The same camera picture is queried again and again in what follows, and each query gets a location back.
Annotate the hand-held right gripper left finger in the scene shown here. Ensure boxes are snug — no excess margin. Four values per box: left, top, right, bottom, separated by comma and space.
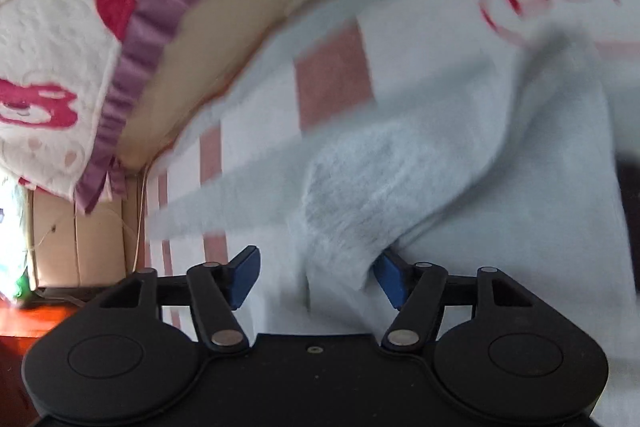
95, 245, 262, 351

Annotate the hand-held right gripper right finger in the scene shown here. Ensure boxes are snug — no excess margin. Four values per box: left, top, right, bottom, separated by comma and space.
372, 252, 539, 351

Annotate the pale fluffy garment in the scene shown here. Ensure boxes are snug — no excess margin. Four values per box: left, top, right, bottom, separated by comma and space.
147, 24, 633, 343

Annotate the cardboard box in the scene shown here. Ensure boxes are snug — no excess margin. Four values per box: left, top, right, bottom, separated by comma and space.
27, 186, 147, 294

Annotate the checkered pink and grey mat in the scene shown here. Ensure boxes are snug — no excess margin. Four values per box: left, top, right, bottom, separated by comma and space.
135, 0, 640, 343

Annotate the beige mattress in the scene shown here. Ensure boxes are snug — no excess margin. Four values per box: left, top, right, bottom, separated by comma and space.
120, 0, 476, 172

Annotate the bear printed blanket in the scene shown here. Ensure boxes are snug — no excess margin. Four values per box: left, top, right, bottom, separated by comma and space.
0, 0, 251, 214

